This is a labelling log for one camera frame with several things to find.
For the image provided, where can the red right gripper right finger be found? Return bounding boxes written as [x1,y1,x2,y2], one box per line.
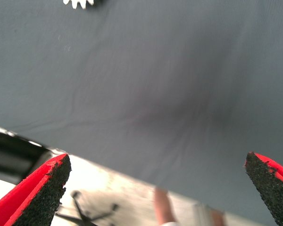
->
[244,152,283,226]

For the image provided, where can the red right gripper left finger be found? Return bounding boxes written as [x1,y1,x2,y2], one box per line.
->
[0,153,72,226]

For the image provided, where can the small steel planetary gear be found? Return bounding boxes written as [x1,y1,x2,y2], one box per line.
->
[62,0,104,10]

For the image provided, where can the black star chair base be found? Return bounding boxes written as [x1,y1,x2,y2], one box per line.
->
[56,190,120,226]

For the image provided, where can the person bare lower leg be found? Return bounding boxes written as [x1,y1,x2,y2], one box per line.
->
[154,187,179,226]
[209,209,227,226]

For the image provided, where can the dark grey table cloth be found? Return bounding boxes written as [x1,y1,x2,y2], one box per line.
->
[0,0,283,219]

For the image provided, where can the black frame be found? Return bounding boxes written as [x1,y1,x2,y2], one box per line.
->
[0,132,50,181]

